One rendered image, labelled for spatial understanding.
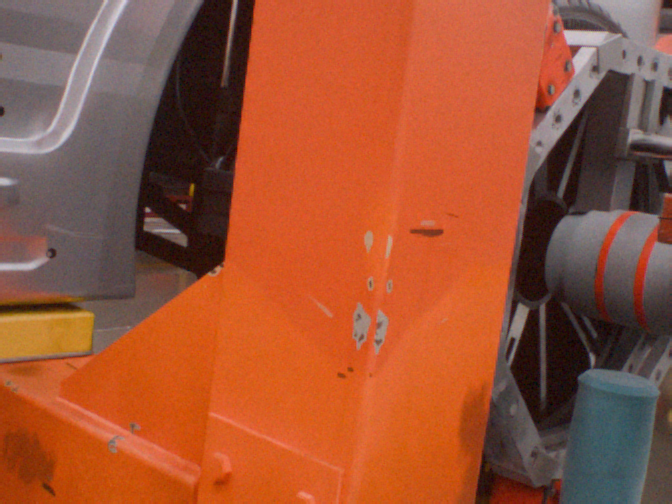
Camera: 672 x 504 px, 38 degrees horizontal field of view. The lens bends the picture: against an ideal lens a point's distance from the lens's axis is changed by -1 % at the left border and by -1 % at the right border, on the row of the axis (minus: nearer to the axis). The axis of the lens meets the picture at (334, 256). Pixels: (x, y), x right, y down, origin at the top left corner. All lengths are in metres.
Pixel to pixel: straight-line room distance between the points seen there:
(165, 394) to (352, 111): 0.32
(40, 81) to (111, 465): 0.43
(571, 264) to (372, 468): 0.58
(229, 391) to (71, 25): 0.51
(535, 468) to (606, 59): 0.48
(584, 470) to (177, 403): 0.48
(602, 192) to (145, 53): 0.57
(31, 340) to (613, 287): 0.66
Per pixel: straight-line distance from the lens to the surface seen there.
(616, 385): 1.09
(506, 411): 1.11
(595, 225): 1.21
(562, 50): 1.08
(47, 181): 1.08
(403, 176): 0.64
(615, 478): 1.11
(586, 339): 1.47
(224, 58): 1.57
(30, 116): 1.09
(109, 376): 0.91
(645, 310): 1.18
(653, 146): 1.20
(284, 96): 0.71
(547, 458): 1.21
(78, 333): 1.14
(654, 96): 1.27
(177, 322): 0.83
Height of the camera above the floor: 0.96
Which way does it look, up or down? 7 degrees down
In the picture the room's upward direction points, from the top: 7 degrees clockwise
